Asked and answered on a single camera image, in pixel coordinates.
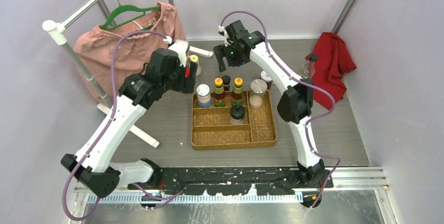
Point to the pale yellow lid jar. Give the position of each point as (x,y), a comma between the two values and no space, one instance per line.
(194,58)

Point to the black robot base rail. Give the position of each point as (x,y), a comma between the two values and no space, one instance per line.
(236,181)

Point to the yellow cap sauce bottle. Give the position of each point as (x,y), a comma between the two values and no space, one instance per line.
(237,96)
(219,93)

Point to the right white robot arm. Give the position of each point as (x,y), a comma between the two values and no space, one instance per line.
(295,105)

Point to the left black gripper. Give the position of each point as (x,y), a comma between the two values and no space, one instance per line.
(187,84)

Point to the small black cap bottle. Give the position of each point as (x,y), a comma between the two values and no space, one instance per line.
(226,82)

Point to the black lid spice grinder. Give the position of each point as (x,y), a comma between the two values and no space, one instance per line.
(237,115)

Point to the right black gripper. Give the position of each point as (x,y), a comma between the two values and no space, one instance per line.
(220,51)

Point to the white lid sauce jar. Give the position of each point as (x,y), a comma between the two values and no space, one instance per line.
(266,78)

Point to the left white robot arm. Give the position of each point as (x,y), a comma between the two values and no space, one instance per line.
(92,164)

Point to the clear vinegar bottle red label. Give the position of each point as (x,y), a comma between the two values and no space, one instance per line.
(307,70)

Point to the white garment rack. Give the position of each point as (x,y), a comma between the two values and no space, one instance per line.
(56,30)

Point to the silver lid pepper jar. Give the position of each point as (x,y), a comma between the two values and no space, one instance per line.
(203,96)

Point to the red cloth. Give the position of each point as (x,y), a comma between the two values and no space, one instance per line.
(334,61)

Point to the green clothes hanger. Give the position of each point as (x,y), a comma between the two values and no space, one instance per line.
(132,12)

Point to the pink skirt garment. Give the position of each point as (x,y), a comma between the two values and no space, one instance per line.
(95,48)

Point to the woven divided tray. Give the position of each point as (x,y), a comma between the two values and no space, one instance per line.
(211,128)

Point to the red lid sauce jar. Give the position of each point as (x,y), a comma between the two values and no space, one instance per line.
(187,72)

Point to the silver lid tall glass jar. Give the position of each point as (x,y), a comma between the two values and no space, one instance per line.
(258,88)

